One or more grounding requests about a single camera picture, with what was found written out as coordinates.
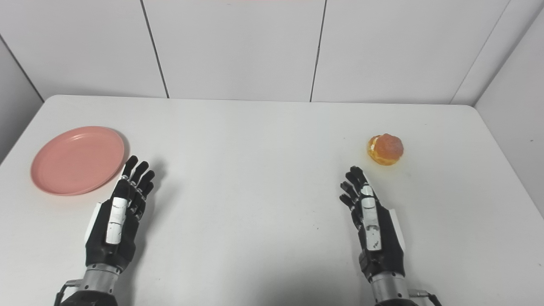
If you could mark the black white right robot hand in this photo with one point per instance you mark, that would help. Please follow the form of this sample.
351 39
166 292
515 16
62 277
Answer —
374 229

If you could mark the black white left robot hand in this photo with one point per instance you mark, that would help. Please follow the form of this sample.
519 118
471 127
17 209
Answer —
115 221

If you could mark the pink round plate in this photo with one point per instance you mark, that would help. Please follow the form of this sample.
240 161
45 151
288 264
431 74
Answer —
77 160

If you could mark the golden cream puff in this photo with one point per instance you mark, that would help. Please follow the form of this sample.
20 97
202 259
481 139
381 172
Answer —
385 149

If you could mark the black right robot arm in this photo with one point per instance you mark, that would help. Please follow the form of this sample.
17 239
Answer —
390 289

